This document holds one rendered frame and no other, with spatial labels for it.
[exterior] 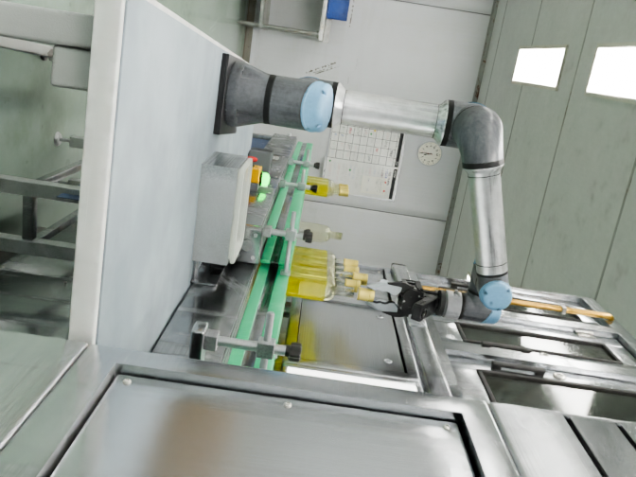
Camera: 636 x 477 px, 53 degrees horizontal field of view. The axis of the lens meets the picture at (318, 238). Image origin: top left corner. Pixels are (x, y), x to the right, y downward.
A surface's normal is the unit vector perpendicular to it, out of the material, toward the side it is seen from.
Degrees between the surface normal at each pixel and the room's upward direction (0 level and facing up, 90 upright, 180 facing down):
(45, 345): 90
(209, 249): 90
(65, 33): 90
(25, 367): 90
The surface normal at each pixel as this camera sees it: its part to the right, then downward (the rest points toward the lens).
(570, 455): 0.15, -0.95
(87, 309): 0.00, 0.19
